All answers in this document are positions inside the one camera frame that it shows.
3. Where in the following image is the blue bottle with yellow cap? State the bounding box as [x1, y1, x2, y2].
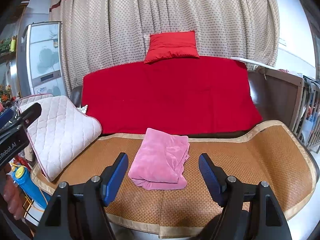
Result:
[11, 167, 50, 207]

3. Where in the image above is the dotted beige curtain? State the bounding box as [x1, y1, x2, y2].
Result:
[49, 0, 280, 98]

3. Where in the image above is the wooden crib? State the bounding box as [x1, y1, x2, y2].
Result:
[250, 67, 320, 154]

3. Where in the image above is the white quilted cushion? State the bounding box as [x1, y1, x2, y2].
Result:
[17, 94, 102, 182]

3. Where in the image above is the red blanket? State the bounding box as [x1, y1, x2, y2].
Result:
[81, 56, 263, 135]

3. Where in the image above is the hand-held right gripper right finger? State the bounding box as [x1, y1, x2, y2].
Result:
[198, 153, 293, 240]

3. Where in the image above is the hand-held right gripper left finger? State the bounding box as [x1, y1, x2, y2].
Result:
[35, 152, 129, 240]

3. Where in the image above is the red pillow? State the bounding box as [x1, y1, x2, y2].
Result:
[144, 31, 200, 64]

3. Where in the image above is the white board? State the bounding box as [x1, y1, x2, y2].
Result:
[230, 57, 275, 70]

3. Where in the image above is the woven bamboo mat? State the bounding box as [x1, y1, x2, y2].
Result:
[31, 120, 317, 239]

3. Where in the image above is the person's left hand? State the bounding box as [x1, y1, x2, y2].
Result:
[2, 164, 26, 221]

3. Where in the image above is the artificial flower bouquet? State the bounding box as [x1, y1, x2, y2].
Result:
[0, 84, 14, 105]

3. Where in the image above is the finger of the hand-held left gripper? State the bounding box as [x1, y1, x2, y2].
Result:
[16, 102, 42, 127]

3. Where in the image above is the pink jacket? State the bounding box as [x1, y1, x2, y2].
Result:
[128, 128, 190, 190]

